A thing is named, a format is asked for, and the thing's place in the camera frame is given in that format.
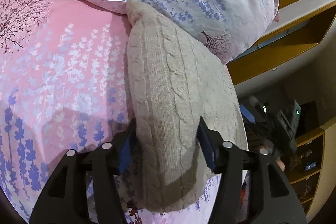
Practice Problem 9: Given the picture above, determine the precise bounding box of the beige cable knit sweater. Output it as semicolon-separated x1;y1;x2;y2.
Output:
126;0;248;213

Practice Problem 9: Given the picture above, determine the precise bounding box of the person's right hand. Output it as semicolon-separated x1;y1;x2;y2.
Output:
276;159;285;172

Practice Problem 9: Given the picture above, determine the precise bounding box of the yellow wooden shelf unit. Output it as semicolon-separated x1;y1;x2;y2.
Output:
228;0;335;221

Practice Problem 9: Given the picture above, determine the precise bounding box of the pink floral bed sheet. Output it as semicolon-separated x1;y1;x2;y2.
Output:
0;0;247;224

